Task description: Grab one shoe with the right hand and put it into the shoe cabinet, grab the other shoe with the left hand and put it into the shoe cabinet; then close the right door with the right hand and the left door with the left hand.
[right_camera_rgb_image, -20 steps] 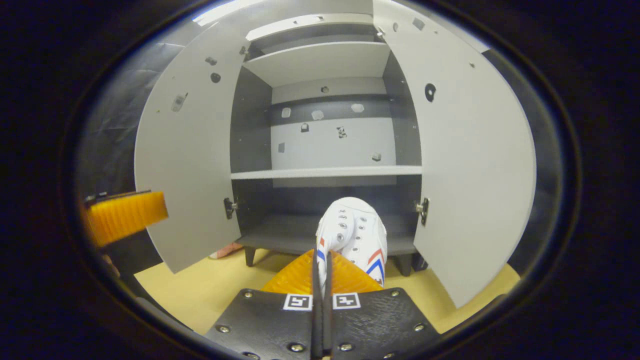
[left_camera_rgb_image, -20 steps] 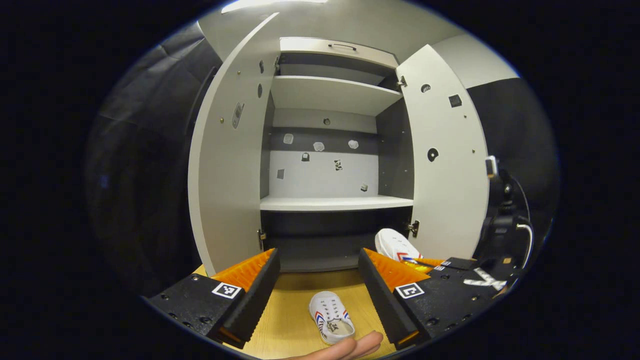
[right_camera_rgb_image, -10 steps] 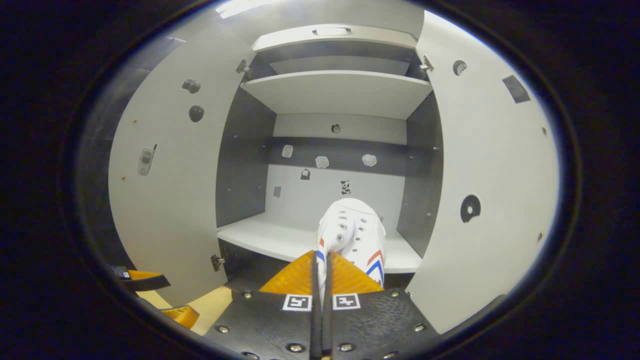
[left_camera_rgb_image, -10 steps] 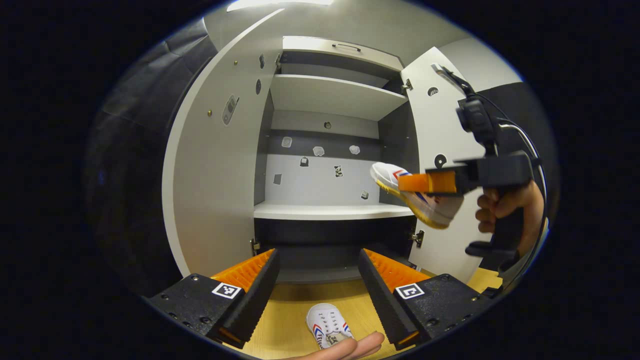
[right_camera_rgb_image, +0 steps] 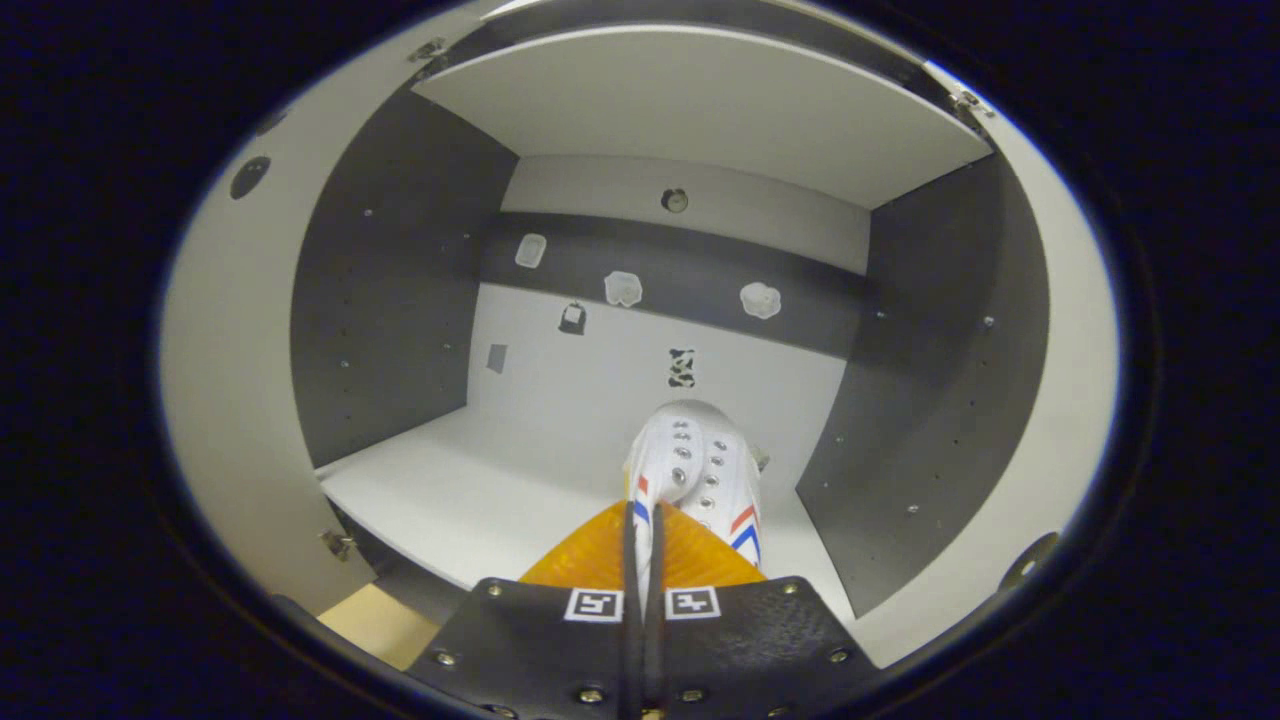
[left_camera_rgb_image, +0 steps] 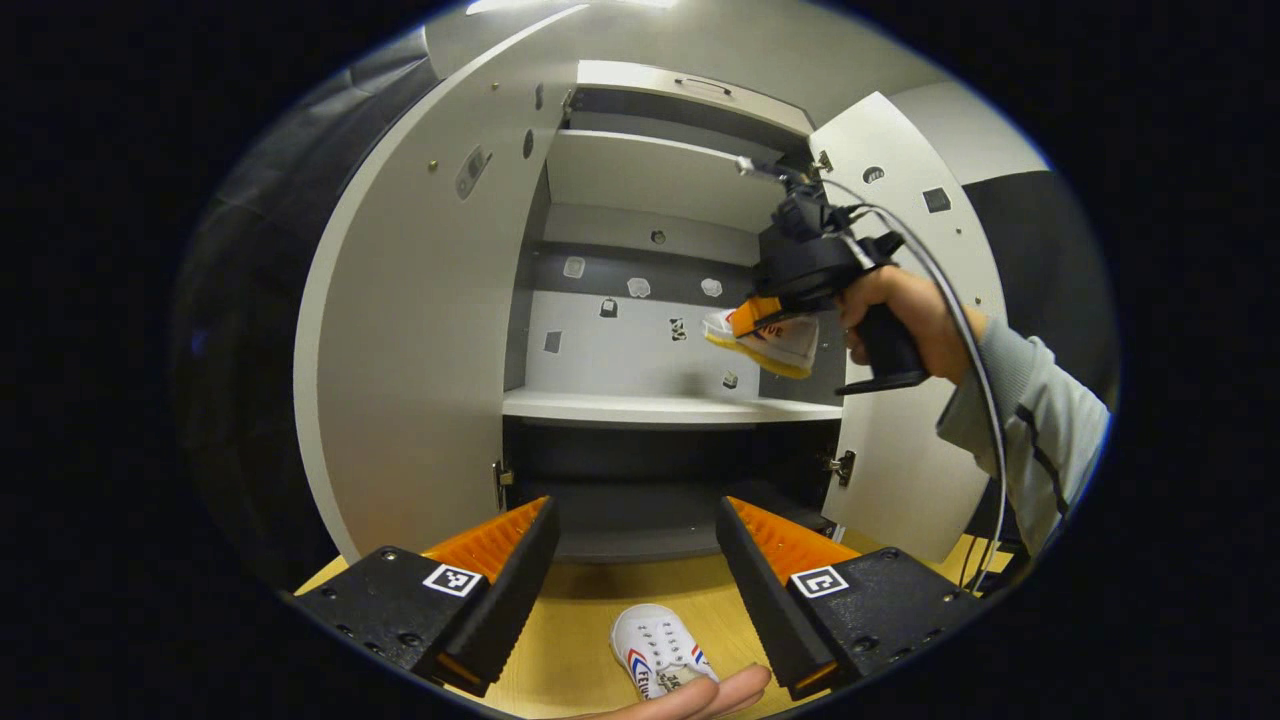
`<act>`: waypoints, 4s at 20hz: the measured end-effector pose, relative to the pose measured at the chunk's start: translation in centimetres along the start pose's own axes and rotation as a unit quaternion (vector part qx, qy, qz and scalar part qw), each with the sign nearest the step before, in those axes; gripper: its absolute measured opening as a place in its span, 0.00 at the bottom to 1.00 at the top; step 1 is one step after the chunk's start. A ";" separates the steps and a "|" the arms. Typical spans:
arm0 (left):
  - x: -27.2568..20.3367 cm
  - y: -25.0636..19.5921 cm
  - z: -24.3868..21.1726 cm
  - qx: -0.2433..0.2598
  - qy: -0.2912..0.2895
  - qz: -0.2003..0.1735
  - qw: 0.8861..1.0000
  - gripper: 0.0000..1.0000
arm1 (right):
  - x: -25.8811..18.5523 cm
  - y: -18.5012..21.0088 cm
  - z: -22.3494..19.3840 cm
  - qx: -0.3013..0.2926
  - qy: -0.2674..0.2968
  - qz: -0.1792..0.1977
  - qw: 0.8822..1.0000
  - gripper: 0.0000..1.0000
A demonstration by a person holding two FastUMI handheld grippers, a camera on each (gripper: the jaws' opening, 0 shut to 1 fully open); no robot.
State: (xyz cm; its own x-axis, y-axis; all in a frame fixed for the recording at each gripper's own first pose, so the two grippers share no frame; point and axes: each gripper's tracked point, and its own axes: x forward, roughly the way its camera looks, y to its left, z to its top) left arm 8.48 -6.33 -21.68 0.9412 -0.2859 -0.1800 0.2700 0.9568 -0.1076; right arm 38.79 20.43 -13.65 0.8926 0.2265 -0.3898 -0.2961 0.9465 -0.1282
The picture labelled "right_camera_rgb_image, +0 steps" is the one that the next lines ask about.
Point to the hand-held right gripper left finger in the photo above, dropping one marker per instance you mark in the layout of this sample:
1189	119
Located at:
530	650

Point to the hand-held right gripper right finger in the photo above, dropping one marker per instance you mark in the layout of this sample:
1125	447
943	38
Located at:
760	650

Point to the white cabinet shelf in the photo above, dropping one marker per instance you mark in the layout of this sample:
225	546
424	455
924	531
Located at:
700	100
480	490

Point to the white striped canvas shoe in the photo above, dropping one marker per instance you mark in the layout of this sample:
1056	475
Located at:
700	460

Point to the white grey shoe cabinet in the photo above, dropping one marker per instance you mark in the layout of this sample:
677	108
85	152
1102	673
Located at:
400	300

